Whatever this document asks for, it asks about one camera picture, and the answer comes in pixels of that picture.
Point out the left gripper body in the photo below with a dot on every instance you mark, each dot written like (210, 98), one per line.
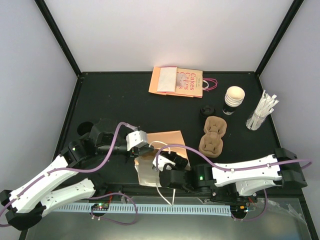
(134, 151)

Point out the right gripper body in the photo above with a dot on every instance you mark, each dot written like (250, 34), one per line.
(183, 161)

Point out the orange paper bag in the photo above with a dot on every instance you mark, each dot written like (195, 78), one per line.
(150, 165)

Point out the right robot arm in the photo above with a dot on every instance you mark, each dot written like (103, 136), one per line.
(230, 182)

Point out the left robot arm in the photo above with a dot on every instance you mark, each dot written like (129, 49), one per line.
(74, 174)

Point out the stack of black lids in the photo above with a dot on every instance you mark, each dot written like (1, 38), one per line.
(207, 111)

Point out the orange flat bag stack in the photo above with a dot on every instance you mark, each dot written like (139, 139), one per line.
(163, 80)

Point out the Cakes printed paper bag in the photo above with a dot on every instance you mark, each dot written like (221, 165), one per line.
(190, 83)

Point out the jar of white stirrers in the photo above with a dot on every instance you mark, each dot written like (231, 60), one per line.
(263, 109)

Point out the stack of paper cups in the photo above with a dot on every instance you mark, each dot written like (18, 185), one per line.
(233, 98)

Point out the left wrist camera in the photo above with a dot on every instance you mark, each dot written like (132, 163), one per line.
(137, 139)

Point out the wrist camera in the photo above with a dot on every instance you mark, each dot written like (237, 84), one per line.
(160, 162)
(137, 139)

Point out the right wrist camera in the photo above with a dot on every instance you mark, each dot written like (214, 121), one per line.
(160, 162)

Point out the light blue cable duct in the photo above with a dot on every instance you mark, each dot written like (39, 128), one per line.
(161, 209)

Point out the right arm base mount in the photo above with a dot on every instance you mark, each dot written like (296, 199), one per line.
(229, 195)

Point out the black frame post left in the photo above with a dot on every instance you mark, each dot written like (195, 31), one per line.
(48, 17)

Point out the black frame post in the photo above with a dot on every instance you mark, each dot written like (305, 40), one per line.
(286, 22)
(48, 17)

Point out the black frame post right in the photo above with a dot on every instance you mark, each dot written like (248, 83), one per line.
(286, 22)

